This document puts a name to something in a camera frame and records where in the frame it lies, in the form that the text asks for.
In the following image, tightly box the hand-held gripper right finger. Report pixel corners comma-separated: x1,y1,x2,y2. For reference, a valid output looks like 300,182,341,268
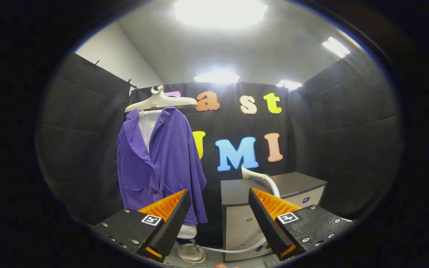
248,187,353,261

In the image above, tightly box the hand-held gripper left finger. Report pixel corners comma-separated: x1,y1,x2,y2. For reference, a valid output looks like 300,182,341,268
92,188,192,263

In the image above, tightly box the purple jacket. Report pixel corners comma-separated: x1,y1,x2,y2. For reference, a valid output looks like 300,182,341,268
117,106,208,226

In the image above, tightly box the white clothes hanger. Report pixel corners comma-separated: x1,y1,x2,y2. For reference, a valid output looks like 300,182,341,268
124,85,198,113

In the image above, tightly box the grey cabinet with dark top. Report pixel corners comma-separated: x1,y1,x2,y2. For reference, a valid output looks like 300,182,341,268
220,172,328,262

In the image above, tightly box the white ironing board cover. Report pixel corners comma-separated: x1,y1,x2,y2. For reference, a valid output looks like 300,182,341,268
138,110,198,239

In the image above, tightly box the black backdrop cloth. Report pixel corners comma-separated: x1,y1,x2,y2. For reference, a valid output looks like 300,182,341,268
36,52,403,246

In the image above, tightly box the large ceiling light panel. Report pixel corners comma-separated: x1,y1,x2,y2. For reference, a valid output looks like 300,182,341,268
174,0,269,28

